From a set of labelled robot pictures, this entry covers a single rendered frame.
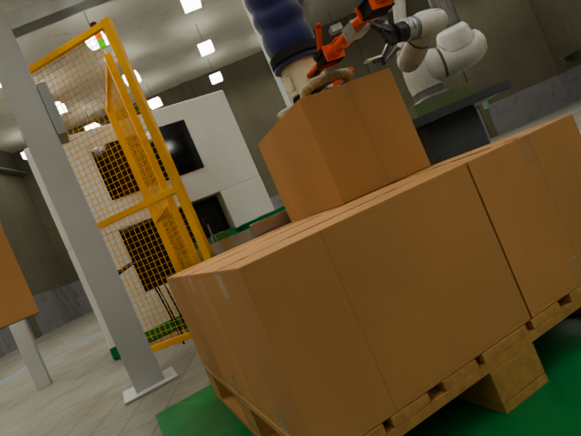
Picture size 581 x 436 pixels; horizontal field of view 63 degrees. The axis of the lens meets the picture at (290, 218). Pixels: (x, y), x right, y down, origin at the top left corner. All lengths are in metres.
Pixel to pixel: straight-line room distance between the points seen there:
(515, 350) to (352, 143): 0.89
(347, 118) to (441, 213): 0.74
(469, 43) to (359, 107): 0.84
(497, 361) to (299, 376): 0.47
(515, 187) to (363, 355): 0.57
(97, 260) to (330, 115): 1.60
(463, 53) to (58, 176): 2.16
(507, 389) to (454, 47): 1.66
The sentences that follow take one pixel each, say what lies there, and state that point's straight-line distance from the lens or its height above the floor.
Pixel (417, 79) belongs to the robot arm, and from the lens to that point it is 2.42.
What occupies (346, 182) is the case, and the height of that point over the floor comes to 0.61.
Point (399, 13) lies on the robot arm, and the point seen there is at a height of 1.20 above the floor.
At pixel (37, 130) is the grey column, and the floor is 1.53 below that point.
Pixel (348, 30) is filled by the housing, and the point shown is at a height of 1.07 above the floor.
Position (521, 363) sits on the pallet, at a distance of 1.24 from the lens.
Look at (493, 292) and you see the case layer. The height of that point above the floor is 0.25.
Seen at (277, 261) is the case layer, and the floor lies 0.52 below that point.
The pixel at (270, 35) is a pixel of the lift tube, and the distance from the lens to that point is 2.07.
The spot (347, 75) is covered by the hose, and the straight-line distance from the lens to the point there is 1.95.
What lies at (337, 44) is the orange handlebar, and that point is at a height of 1.06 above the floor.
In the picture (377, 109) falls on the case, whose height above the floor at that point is 0.81.
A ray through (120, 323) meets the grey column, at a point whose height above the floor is 0.40.
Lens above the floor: 0.61
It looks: 1 degrees down
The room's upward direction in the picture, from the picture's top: 23 degrees counter-clockwise
